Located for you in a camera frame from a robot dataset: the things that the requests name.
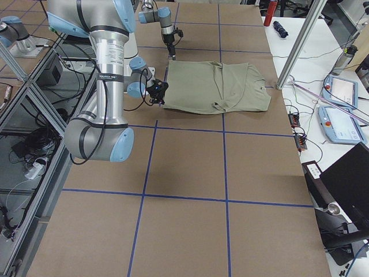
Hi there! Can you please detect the black monitor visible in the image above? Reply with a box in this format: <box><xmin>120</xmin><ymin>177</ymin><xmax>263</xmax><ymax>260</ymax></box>
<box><xmin>320</xmin><ymin>143</ymin><xmax>368</xmax><ymax>230</ymax></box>

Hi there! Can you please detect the upper teach pendant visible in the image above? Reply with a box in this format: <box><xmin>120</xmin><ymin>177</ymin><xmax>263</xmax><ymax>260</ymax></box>
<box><xmin>322</xmin><ymin>74</ymin><xmax>358</xmax><ymax>108</ymax></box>

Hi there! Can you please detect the aluminium frame rack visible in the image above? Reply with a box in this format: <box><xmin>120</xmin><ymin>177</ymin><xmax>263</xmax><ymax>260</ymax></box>
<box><xmin>1</xmin><ymin>35</ymin><xmax>95</xmax><ymax>276</ymax></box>

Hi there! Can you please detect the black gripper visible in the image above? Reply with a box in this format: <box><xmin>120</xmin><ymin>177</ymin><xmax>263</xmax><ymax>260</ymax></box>
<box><xmin>161</xmin><ymin>26</ymin><xmax>183</xmax><ymax>61</ymax></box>
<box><xmin>146</xmin><ymin>80</ymin><xmax>168</xmax><ymax>104</ymax></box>

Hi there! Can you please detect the black robot cable right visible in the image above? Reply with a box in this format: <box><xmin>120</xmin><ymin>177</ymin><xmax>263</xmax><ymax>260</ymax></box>
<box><xmin>69</xmin><ymin>66</ymin><xmax>153</xmax><ymax>166</ymax></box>

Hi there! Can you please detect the orange connector board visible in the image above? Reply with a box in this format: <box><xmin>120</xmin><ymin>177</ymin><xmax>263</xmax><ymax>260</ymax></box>
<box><xmin>288</xmin><ymin>113</ymin><xmax>300</xmax><ymax>128</ymax></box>
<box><xmin>293</xmin><ymin>133</ymin><xmax>307</xmax><ymax>152</ymax></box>

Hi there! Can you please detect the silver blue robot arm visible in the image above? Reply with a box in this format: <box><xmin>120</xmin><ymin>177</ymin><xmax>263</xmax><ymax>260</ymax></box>
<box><xmin>47</xmin><ymin>1</ymin><xmax>168</xmax><ymax>162</ymax></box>
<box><xmin>138</xmin><ymin>1</ymin><xmax>183</xmax><ymax>61</ymax></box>

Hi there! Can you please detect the grey drink bottle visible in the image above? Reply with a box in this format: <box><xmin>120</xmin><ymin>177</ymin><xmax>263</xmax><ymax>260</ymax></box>
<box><xmin>332</xmin><ymin>44</ymin><xmax>358</xmax><ymax>76</ymax></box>

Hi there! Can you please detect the upper orange connector board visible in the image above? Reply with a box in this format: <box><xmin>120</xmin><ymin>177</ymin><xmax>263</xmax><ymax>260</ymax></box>
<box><xmin>288</xmin><ymin>113</ymin><xmax>300</xmax><ymax>128</ymax></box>

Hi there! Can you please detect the white power strip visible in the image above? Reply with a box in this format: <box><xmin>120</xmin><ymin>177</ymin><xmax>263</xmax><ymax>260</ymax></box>
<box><xmin>24</xmin><ymin>162</ymin><xmax>45</xmax><ymax>179</ymax></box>

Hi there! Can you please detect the grey control box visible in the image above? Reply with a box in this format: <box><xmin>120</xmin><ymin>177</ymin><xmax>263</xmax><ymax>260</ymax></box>
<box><xmin>36</xmin><ymin>55</ymin><xmax>63</xmax><ymax>86</ymax></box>

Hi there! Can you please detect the dark blue folded umbrella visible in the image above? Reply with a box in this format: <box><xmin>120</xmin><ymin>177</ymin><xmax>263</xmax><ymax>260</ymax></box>
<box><xmin>273</xmin><ymin>21</ymin><xmax>288</xmax><ymax>39</ymax></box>

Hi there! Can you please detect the teach pendant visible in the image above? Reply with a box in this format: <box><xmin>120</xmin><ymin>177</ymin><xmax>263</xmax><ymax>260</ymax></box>
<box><xmin>318</xmin><ymin>106</ymin><xmax>367</xmax><ymax>145</ymax></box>
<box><xmin>322</xmin><ymin>74</ymin><xmax>358</xmax><ymax>108</ymax></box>

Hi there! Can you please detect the lower orange connector board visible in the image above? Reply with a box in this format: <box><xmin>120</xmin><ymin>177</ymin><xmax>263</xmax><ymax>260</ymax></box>
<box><xmin>293</xmin><ymin>133</ymin><xmax>307</xmax><ymax>152</ymax></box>

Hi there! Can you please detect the black box with label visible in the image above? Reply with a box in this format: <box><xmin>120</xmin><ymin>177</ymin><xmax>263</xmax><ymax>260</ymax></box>
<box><xmin>302</xmin><ymin>161</ymin><xmax>335</xmax><ymax>209</ymax></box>

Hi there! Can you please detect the sage green long-sleeve shirt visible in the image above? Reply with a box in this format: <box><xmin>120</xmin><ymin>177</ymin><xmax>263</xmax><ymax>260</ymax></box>
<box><xmin>164</xmin><ymin>61</ymin><xmax>271</xmax><ymax>115</ymax></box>

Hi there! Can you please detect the aluminium frame post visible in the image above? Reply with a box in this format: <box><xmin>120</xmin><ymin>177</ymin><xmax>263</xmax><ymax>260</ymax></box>
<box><xmin>276</xmin><ymin>0</ymin><xmax>327</xmax><ymax>90</ymax></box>

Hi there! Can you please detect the red bottle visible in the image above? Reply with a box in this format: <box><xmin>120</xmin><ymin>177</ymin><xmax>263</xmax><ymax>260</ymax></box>
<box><xmin>263</xmin><ymin>0</ymin><xmax>278</xmax><ymax>27</ymax></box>

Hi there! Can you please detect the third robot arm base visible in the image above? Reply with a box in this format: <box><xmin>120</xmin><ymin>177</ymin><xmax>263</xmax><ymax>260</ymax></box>
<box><xmin>1</xmin><ymin>16</ymin><xmax>49</xmax><ymax>58</ymax></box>

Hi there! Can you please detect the lower teach pendant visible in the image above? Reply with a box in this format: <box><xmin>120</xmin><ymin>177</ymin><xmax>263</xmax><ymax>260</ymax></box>
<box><xmin>318</xmin><ymin>106</ymin><xmax>367</xmax><ymax>145</ymax></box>

